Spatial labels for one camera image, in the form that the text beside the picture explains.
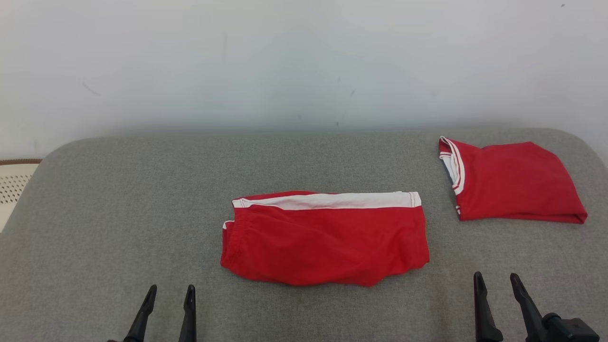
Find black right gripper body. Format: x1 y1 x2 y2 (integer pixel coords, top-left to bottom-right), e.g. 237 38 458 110
543 313 600 342

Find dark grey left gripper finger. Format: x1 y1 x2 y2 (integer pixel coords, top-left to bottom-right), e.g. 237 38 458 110
123 285 158 342
178 285 197 342

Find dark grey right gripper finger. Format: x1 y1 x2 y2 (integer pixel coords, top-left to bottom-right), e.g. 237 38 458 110
473 272 504 342
510 273 547 342

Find red jersey with white sleeves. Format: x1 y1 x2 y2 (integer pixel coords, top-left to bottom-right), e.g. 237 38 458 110
438 136 589 225

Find red shorts with white stripes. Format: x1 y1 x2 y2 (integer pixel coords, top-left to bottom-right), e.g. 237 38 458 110
220 190 431 287

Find grey fabric sofa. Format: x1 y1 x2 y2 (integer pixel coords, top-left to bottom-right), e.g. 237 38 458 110
0 127 608 342

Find cream perforated laundry basket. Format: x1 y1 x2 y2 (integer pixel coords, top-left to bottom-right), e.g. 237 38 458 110
0 159 42 233

